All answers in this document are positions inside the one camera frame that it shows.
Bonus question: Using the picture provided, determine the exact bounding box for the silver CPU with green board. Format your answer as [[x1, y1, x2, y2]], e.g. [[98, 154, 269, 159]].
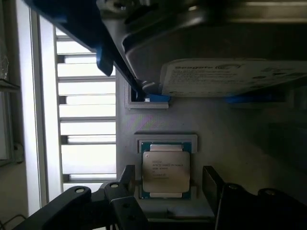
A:
[[140, 141, 192, 200]]

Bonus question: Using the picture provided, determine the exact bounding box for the grey printed parts rack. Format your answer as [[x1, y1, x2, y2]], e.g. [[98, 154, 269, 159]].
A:
[[114, 69, 307, 230]]

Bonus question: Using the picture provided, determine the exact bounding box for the blue disk bracket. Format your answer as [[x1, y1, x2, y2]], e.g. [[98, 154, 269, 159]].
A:
[[21, 0, 171, 103]]

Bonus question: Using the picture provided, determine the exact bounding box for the white slotted rack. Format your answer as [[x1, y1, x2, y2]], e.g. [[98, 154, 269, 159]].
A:
[[30, 14, 117, 216]]

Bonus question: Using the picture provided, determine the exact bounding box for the Seagate hard disk drive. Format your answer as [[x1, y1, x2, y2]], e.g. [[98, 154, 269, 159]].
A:
[[100, 0, 307, 98]]

